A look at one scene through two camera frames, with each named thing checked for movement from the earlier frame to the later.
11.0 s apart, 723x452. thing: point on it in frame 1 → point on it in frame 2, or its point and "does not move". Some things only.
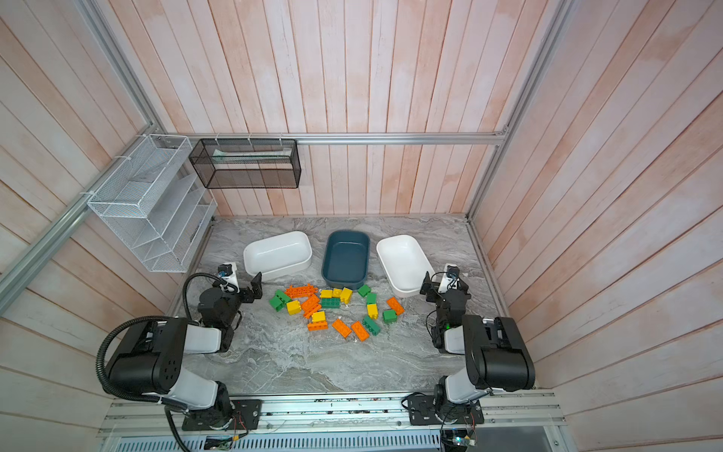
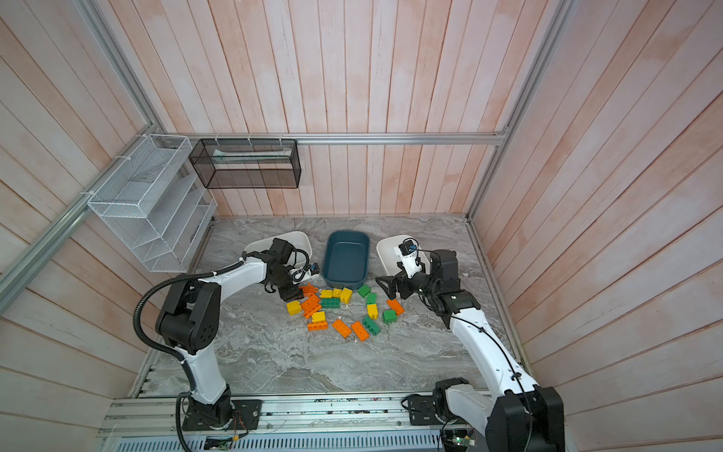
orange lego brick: (317, 326) does not move
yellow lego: (319, 316) does not move
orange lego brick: (311, 306) does not move
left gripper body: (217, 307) → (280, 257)
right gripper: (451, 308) → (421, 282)
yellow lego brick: (294, 307) does not move
